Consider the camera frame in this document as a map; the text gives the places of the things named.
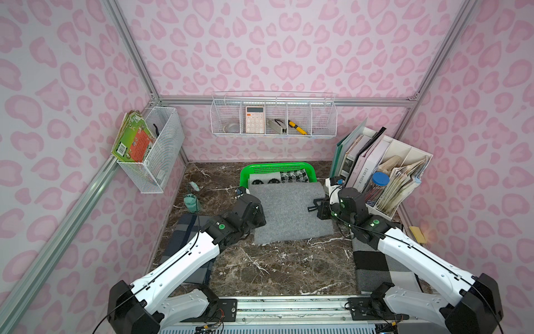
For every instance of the green red booklet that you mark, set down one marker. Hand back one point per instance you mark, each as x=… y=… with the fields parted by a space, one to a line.
x=135 y=139

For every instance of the pencil tube with blue lid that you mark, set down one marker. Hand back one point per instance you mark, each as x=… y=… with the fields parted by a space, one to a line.
x=375 y=187

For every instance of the white wire wall shelf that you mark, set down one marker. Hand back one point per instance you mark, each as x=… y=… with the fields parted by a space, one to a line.
x=316 y=113

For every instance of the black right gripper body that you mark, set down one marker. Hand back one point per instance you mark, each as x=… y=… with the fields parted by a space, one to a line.
x=322 y=207

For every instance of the teal zip folder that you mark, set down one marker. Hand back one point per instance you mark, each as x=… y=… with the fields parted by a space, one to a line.
x=343 y=146

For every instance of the small grey stapler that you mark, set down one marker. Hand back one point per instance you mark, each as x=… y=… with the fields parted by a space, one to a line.
x=277 y=126

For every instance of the mint green bottle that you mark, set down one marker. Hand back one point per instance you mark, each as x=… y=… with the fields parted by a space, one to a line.
x=192 y=203

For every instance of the white smiley knit scarf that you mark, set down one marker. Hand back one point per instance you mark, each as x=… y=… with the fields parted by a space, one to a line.
x=278 y=177

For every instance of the stack of worn papers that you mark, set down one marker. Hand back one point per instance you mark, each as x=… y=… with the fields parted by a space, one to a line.
x=402 y=182

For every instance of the white mesh wall basket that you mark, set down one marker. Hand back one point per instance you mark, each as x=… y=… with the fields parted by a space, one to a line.
x=153 y=174

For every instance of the pink white calculator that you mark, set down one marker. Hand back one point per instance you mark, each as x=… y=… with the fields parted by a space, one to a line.
x=254 y=120

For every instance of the white plastic file organizer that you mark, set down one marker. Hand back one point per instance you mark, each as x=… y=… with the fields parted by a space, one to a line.
x=385 y=170

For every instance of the yellow sticky note pad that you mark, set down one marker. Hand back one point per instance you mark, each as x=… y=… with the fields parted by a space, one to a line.
x=418 y=235

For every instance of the pink book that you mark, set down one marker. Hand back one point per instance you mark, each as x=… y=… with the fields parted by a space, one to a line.
x=366 y=165

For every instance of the mint green small cap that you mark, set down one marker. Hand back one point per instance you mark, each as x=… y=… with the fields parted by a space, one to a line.
x=194 y=186

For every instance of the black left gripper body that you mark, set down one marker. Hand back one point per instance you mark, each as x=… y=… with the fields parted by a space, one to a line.
x=244 y=195

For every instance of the black white checkered scarf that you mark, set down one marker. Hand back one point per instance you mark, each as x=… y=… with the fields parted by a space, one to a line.
x=373 y=268

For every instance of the green plastic basket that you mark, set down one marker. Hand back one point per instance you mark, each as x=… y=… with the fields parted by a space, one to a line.
x=276 y=167

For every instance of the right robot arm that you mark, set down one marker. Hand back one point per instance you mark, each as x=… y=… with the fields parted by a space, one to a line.
x=463 y=303

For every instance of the dark grey striped scarf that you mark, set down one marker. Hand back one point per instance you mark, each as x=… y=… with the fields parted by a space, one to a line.
x=185 y=230

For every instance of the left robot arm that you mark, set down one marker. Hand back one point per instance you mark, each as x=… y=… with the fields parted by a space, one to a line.
x=147 y=306

